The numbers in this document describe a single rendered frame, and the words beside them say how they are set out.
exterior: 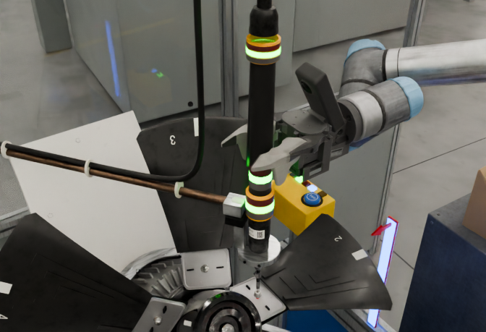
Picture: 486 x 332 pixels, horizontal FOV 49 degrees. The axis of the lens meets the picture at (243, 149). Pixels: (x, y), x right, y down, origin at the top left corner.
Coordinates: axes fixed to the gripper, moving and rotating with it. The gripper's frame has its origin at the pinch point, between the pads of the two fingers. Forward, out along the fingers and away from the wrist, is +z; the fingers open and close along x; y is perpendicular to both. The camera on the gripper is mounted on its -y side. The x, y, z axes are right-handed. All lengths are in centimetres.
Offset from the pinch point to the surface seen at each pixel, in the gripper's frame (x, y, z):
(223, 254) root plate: 4.1, 22.7, 0.8
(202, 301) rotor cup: -0.8, 24.7, 8.2
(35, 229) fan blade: 11.5, 9.2, 26.8
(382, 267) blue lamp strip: 0, 45, -37
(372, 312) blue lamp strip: 0, 60, -38
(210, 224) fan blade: 8.3, 19.2, 0.8
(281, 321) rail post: 31, 95, -37
